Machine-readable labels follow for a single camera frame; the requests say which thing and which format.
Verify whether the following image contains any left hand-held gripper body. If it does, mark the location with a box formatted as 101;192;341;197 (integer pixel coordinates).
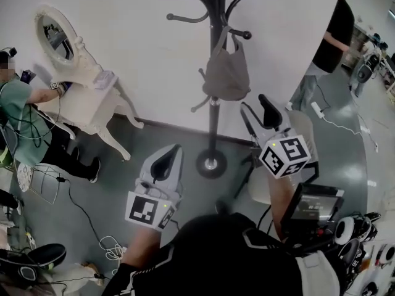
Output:
125;177;185;231

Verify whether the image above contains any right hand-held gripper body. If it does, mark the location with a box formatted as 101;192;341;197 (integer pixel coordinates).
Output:
251;126;312;180

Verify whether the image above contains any black metal coat stand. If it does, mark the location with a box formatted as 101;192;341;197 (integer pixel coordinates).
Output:
144;0;298;178

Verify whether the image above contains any grey fabric bag item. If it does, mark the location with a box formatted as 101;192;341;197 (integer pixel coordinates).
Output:
202;25;251;101

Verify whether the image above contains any person's right forearm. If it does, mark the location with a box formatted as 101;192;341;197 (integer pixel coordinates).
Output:
266;171;302;244

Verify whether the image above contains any person's left forearm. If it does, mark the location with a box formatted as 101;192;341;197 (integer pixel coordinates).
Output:
118;224;164;273

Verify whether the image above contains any beige chair with black legs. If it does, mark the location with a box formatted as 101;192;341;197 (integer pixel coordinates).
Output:
233;109;320;206

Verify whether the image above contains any white power strip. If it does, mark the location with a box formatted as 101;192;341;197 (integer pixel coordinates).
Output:
310;101;325;119

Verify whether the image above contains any black monitor screen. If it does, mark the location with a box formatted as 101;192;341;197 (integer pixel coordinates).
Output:
281;183;345;229

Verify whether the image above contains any person's black shirt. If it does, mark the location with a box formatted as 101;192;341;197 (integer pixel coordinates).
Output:
101;213;312;296

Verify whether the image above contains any white dressing table with mirror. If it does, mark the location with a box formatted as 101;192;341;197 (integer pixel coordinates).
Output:
32;4;146;162

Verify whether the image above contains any white round headset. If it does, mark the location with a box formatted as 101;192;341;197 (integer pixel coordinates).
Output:
334;216;356;245

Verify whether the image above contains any small white box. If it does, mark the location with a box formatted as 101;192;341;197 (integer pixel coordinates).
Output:
93;70;114;91

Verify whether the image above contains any white background machine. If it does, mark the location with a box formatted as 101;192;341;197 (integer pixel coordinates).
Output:
350;47;385;88

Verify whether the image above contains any small purple box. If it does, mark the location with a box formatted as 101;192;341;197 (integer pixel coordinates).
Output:
20;68;37;85

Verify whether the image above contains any white cable bundle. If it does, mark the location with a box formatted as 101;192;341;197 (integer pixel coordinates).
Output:
98;235;128;262

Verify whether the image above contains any black floor cable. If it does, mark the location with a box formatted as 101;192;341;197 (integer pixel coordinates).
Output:
57;176;107;246

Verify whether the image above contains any white power cable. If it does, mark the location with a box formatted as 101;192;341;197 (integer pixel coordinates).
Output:
322;112;380;152

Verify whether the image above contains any white wire stool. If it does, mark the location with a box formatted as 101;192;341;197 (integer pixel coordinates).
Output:
28;163;62;205

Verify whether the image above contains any grey padded strap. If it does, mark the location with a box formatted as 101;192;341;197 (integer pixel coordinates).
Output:
294;252;341;296

